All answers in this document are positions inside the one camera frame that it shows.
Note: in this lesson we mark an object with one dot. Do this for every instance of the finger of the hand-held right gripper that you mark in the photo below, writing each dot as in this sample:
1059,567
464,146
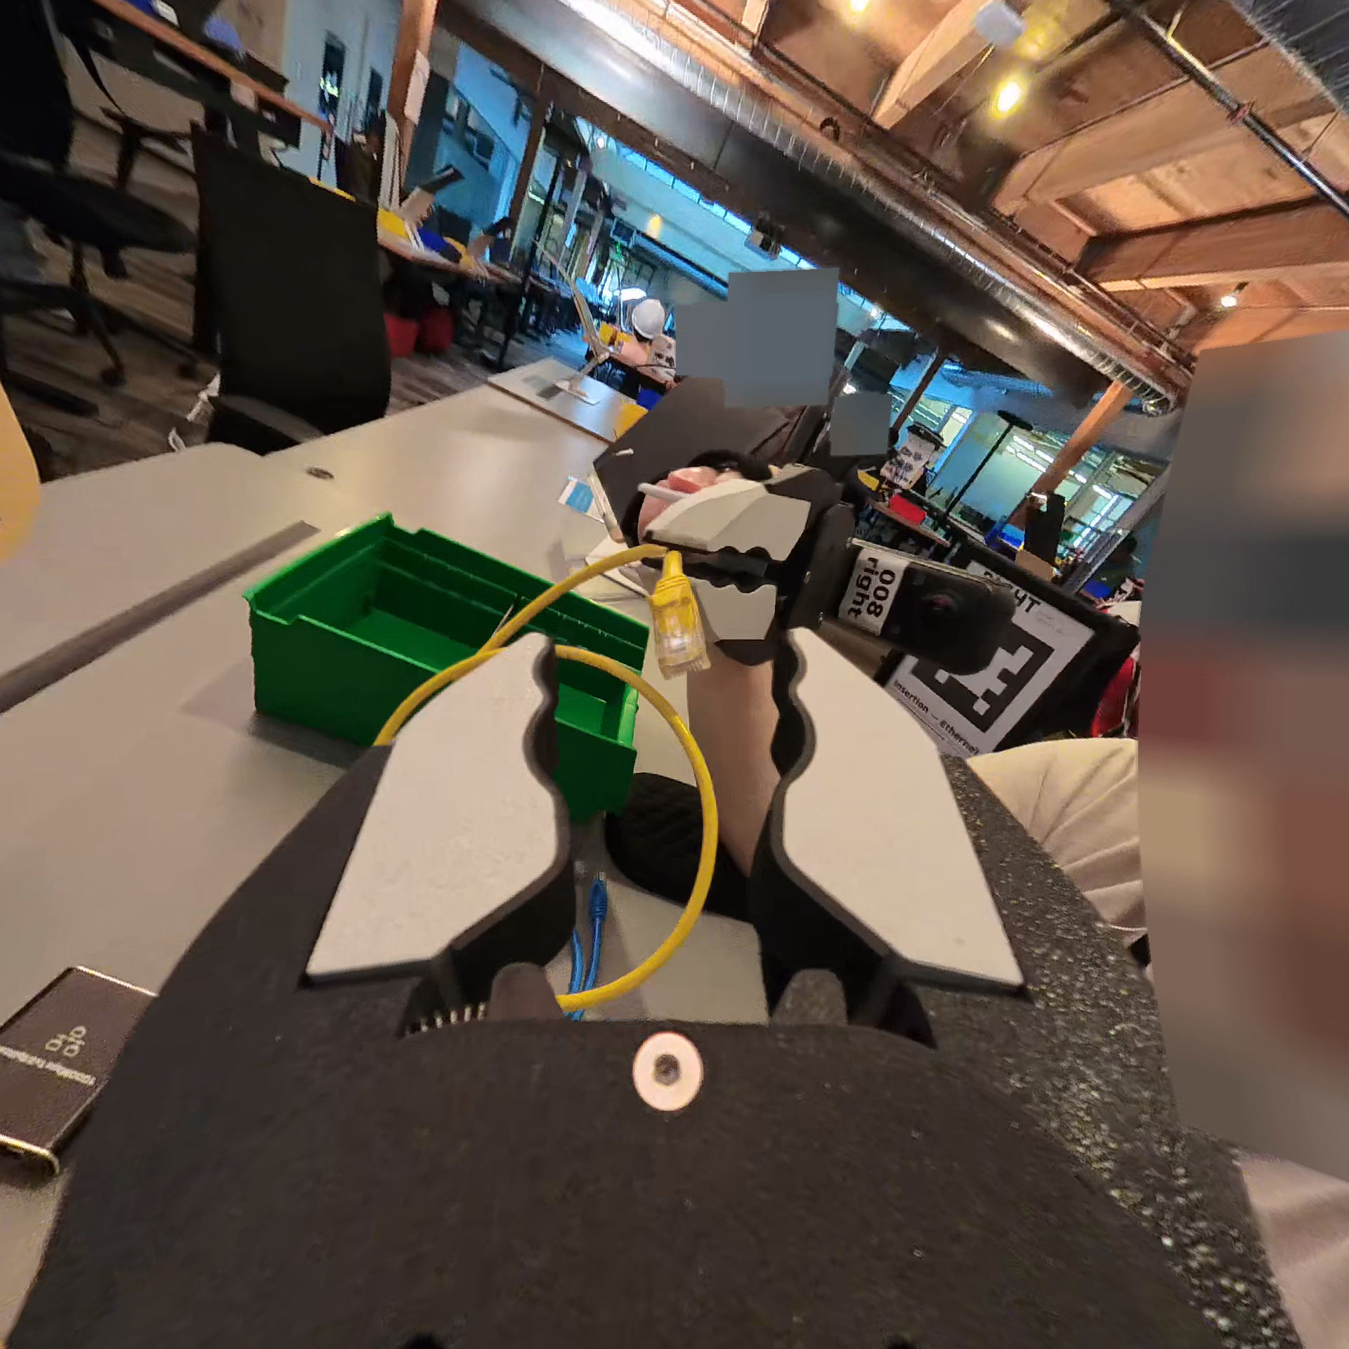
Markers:
728,516
749,617

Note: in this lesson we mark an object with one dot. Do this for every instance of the black ethernet splitter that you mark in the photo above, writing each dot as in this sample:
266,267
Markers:
64,1054

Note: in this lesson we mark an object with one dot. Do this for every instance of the black framed marker sign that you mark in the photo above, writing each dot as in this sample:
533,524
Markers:
1055,654

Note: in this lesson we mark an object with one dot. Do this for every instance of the black flat panel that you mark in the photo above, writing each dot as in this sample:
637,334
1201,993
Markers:
675,442

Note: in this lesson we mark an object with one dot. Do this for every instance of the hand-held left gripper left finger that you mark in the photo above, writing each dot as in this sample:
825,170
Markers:
454,843

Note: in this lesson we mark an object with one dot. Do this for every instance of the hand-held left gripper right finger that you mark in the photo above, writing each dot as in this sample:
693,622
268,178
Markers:
886,853

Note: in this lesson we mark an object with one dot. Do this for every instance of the black mesh pad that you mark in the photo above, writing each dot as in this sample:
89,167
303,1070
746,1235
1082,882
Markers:
664,832

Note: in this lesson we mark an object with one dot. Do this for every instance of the white hard hat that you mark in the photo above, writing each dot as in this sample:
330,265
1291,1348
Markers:
648,317

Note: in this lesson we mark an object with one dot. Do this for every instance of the person's right hand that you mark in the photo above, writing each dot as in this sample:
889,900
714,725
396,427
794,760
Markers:
692,482

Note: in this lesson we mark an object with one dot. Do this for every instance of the green plastic bin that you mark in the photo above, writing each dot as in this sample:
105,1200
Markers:
348,633

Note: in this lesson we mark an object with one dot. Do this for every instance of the black office chair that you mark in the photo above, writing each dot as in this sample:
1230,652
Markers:
285,296
64,158

